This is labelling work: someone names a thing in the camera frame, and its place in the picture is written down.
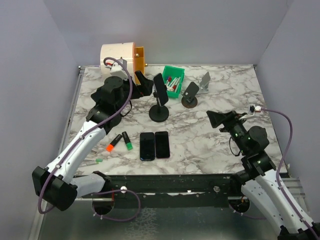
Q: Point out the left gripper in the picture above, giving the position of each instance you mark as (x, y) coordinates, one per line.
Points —
(147, 85)

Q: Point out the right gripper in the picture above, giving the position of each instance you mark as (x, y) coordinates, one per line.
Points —
(228, 119)

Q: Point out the brown base phone stand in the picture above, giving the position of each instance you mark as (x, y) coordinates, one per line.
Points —
(189, 99)

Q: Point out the white folding phone stand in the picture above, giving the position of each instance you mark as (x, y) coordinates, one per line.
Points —
(204, 84)

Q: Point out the black phone stand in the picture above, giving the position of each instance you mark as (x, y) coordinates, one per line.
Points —
(159, 112)

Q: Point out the purple edged phone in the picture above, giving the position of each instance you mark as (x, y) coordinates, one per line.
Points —
(162, 145)

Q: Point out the black phone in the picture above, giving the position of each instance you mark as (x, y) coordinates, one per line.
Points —
(147, 146)

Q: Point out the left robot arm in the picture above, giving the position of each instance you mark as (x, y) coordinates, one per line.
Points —
(56, 183)

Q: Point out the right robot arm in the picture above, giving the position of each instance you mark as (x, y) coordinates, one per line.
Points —
(260, 180)

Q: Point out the green plastic bin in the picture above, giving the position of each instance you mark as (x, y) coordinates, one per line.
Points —
(171, 71)

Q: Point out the orange drawer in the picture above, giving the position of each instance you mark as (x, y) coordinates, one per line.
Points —
(139, 59)

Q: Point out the markers in green bin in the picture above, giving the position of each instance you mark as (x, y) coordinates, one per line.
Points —
(172, 84)

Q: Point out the white round drawer cabinet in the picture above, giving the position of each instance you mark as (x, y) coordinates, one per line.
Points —
(117, 51)

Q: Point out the green highlighter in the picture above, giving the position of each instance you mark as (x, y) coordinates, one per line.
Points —
(127, 140)

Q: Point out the orange highlighter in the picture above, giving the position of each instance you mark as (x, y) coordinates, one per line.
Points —
(113, 143)

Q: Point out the green capped marker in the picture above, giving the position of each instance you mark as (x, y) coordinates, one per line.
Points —
(89, 162)

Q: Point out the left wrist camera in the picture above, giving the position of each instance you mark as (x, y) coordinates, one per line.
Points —
(116, 70)

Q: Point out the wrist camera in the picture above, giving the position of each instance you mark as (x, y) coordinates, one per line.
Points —
(251, 112)
(116, 70)

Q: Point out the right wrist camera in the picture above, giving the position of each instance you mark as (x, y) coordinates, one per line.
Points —
(251, 112)

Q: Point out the black front mounting rail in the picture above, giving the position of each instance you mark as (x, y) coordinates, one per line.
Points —
(179, 190)

